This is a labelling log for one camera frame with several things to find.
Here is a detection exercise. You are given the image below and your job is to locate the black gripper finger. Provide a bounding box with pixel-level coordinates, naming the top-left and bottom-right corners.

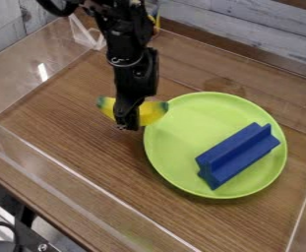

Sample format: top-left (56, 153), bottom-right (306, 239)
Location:
top-left (113, 100), bottom-right (138, 131)

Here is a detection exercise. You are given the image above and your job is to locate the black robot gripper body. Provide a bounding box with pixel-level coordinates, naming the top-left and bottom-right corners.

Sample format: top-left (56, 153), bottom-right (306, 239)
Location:
top-left (106, 47), bottom-right (159, 106)

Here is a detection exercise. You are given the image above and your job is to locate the yellow toy banana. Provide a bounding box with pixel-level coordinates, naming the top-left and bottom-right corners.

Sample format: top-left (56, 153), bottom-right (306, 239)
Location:
top-left (96, 95), bottom-right (169, 127)

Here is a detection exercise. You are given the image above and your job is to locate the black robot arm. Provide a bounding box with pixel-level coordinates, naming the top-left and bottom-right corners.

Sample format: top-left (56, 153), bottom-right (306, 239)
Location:
top-left (35, 0), bottom-right (159, 131)

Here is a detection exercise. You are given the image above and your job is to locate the green round plate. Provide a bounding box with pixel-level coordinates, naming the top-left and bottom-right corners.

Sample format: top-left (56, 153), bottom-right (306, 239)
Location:
top-left (142, 92), bottom-right (287, 199)

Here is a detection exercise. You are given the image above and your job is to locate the yellow labelled tin can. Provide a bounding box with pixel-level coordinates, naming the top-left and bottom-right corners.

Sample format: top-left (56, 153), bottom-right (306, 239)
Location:
top-left (148, 12), bottom-right (160, 34)

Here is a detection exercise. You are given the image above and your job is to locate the blue T-shaped block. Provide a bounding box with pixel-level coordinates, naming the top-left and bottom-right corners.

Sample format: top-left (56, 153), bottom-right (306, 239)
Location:
top-left (193, 123), bottom-right (279, 190)

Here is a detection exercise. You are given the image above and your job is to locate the black metal table leg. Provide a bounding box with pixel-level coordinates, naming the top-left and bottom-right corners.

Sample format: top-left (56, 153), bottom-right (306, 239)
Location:
top-left (14, 207), bottom-right (60, 252)

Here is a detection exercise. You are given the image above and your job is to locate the clear acrylic corner bracket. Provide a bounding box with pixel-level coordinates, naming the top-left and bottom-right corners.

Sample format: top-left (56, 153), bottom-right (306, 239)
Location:
top-left (68, 14), bottom-right (106, 51)

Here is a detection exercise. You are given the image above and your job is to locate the clear acrylic tray wall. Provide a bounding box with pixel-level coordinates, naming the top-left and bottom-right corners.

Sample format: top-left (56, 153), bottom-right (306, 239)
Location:
top-left (0, 119), bottom-right (199, 252)

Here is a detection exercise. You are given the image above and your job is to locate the black cable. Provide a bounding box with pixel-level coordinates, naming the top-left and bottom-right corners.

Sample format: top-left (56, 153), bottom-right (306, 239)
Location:
top-left (0, 220), bottom-right (19, 252)

